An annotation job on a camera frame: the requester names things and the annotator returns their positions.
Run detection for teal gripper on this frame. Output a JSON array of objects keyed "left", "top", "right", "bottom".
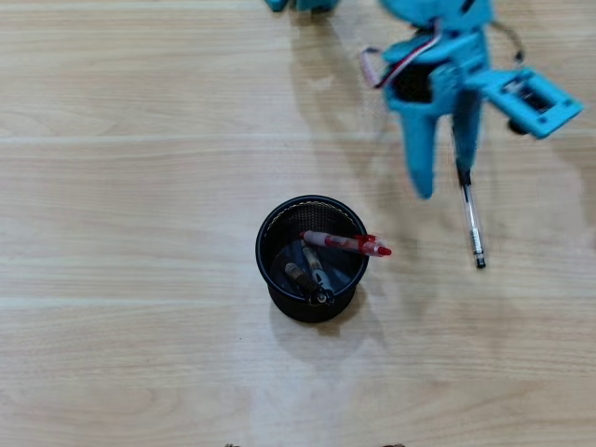
[{"left": 381, "top": 27, "right": 493, "bottom": 201}]

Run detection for clear capped black gel pen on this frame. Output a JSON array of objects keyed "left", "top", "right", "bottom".
[{"left": 450, "top": 125, "right": 488, "bottom": 271}]

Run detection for red retractable pen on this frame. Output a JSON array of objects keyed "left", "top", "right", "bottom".
[{"left": 300, "top": 229, "right": 393, "bottom": 258}]

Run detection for grey grip pen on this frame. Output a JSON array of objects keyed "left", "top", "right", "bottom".
[{"left": 301, "top": 245, "right": 334, "bottom": 299}]

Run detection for black grip retractable pen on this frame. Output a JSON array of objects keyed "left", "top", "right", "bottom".
[{"left": 283, "top": 262, "right": 328, "bottom": 306}]

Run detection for black mesh pen holder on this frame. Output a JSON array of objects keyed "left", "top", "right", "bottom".
[{"left": 254, "top": 195, "right": 372, "bottom": 325}]

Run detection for white red servo wires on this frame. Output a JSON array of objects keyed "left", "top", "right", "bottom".
[{"left": 358, "top": 18, "right": 443, "bottom": 90}]

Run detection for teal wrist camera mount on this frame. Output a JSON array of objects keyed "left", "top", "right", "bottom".
[{"left": 465, "top": 67, "right": 586, "bottom": 141}]

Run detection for black camera cable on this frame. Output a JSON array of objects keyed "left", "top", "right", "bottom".
[{"left": 492, "top": 20, "right": 527, "bottom": 66}]

